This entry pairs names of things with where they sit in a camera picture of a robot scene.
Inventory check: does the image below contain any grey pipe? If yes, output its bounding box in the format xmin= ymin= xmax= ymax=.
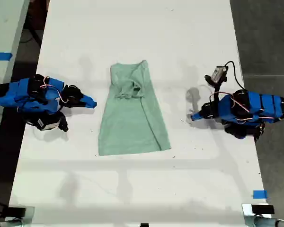
xmin=0 ymin=218 xmax=27 ymax=227
xmin=244 ymin=216 xmax=284 ymax=227

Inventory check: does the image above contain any pale green T-shirt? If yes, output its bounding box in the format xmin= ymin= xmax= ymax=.
xmin=98 ymin=59 xmax=172 ymax=157

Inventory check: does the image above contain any small black box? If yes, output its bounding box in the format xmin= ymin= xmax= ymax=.
xmin=8 ymin=206 xmax=27 ymax=217
xmin=251 ymin=204 xmax=275 ymax=215

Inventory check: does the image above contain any white side table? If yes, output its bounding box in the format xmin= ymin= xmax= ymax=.
xmin=0 ymin=0 xmax=31 ymax=154

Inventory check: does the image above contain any black camera cable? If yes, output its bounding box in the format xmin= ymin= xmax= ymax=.
xmin=223 ymin=61 xmax=246 ymax=92

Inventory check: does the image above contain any short blue tape strip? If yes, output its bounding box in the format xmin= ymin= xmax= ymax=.
xmin=252 ymin=189 xmax=268 ymax=200

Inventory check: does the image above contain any black camera stalk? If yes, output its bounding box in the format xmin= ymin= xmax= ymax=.
xmin=211 ymin=82 xmax=221 ymax=105

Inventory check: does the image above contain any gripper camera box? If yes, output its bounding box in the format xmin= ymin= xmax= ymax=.
xmin=26 ymin=111 xmax=70 ymax=132
xmin=204 ymin=66 xmax=229 ymax=88

